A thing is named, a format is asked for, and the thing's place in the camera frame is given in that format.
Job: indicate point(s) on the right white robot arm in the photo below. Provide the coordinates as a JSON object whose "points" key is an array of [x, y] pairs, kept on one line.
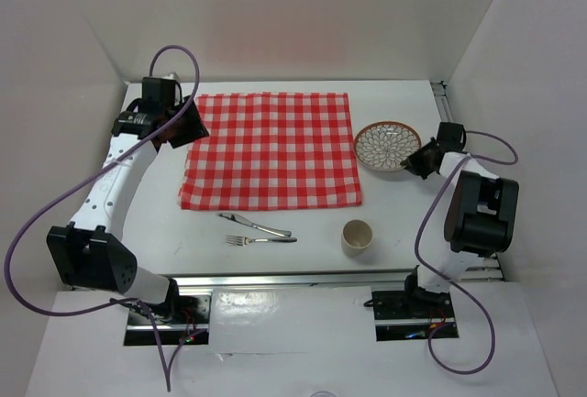
{"points": [[480, 220]]}

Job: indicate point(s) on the silver fork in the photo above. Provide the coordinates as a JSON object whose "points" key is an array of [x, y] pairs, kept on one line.
{"points": [[245, 241]]}

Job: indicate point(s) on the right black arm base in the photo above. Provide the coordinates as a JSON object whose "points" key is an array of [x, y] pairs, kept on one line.
{"points": [[412, 313]]}

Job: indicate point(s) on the aluminium rail right side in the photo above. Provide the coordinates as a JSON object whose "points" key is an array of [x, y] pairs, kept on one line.
{"points": [[439, 90]]}

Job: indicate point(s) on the patterned ceramic plate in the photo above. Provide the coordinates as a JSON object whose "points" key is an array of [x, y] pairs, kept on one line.
{"points": [[384, 145]]}

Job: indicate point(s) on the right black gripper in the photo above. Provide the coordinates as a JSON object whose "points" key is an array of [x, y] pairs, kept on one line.
{"points": [[414, 162]]}

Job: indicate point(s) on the silver table knife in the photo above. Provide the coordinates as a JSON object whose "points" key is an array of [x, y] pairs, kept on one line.
{"points": [[236, 218]]}

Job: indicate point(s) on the beige paper cup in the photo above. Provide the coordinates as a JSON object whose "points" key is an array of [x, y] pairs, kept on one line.
{"points": [[356, 237]]}

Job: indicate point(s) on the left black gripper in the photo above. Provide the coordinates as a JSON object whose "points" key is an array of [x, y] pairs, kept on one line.
{"points": [[195, 128]]}

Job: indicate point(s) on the red white checkered cloth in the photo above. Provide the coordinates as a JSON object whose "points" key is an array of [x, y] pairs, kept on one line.
{"points": [[269, 152]]}

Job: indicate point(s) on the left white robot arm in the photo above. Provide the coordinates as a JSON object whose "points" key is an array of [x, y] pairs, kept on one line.
{"points": [[89, 252]]}

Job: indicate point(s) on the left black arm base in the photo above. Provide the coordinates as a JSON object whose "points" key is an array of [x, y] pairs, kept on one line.
{"points": [[185, 320]]}

